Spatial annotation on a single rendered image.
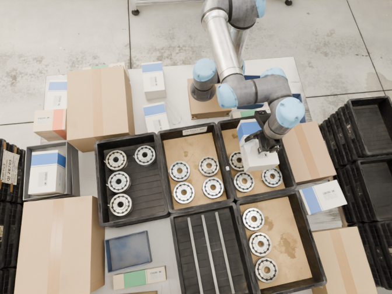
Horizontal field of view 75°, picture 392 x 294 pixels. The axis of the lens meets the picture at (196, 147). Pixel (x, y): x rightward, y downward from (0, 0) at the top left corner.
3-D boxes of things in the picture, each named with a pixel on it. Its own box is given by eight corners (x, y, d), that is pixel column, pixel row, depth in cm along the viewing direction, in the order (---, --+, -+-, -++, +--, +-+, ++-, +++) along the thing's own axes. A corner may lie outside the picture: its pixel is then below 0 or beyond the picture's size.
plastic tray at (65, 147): (31, 149, 132) (25, 146, 128) (70, 144, 134) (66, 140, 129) (28, 201, 124) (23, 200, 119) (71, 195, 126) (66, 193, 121)
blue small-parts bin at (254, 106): (235, 81, 162) (237, 74, 155) (258, 81, 162) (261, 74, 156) (237, 109, 155) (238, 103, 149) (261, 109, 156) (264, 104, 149)
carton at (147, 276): (116, 287, 122) (114, 290, 116) (116, 273, 124) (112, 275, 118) (167, 278, 124) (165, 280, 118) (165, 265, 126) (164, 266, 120)
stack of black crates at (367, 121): (315, 125, 215) (347, 98, 173) (349, 122, 217) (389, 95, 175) (329, 171, 202) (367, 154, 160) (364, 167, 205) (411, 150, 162)
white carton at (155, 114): (144, 112, 152) (142, 105, 144) (164, 109, 154) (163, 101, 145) (151, 143, 146) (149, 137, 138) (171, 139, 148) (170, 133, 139)
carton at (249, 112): (233, 126, 151) (234, 122, 146) (230, 117, 153) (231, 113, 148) (270, 119, 154) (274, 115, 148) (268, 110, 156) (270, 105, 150)
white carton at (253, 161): (236, 128, 114) (240, 119, 105) (262, 126, 114) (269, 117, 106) (244, 172, 107) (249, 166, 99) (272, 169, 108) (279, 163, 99)
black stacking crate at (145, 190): (101, 149, 133) (94, 142, 122) (158, 140, 135) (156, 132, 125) (108, 227, 120) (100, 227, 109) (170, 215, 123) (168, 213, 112)
